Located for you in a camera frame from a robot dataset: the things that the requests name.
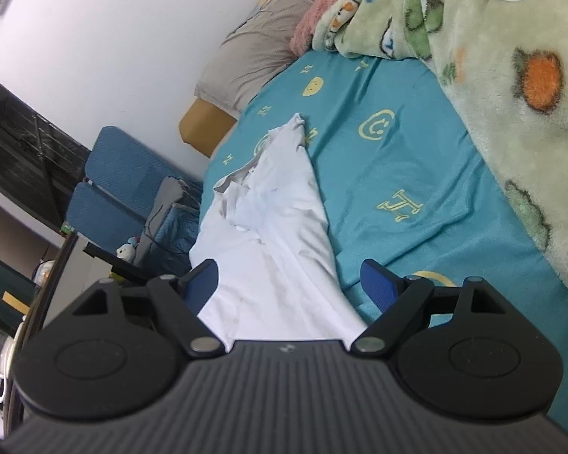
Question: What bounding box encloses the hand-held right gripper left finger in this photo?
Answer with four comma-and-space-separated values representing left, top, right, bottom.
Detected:
72, 258, 230, 355

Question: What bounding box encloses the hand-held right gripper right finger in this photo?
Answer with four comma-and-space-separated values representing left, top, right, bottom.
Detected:
349, 258, 507, 355

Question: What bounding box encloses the white shirt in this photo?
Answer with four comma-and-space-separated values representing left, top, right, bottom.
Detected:
188, 112, 369, 347

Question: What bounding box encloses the grey cloth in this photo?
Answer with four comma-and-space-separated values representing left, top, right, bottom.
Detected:
133, 176, 186, 266

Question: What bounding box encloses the small plush toy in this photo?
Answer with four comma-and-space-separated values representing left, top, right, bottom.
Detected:
116, 236, 140, 262

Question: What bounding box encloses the blue folding chair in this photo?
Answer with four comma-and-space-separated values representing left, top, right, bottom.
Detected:
64, 126, 204, 270

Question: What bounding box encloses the teal printed bed sheet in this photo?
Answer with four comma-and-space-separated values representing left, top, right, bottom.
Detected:
196, 50, 568, 440

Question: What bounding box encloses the grey pillow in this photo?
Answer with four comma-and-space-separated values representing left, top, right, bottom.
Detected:
193, 0, 331, 119

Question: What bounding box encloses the green printed fleece blanket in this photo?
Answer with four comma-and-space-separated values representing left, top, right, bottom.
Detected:
311, 0, 568, 315

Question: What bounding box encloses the pink fluffy blanket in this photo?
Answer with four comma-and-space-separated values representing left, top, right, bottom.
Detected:
290, 0, 568, 54

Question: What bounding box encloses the wooden bed frame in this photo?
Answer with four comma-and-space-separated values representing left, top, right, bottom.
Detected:
178, 97, 238, 158

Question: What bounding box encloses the black wire rack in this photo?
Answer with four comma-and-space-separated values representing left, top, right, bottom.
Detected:
0, 67, 92, 249

